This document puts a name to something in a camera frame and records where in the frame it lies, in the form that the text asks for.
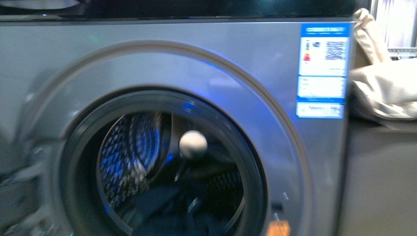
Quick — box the dark blue knitted garment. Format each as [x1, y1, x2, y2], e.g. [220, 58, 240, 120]
[131, 182, 228, 236]

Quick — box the silver front-load washing machine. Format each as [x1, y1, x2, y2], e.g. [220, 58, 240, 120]
[0, 17, 354, 236]

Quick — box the stainless steel washer drum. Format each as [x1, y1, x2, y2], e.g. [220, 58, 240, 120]
[95, 112, 245, 236]

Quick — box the orange yellow warning sticker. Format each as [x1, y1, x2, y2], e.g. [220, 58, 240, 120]
[266, 220, 291, 236]

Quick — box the blue white energy label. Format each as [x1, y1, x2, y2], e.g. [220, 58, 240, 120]
[296, 22, 352, 119]

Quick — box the beige cloth on sofa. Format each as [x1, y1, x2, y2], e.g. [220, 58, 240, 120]
[349, 8, 417, 120]

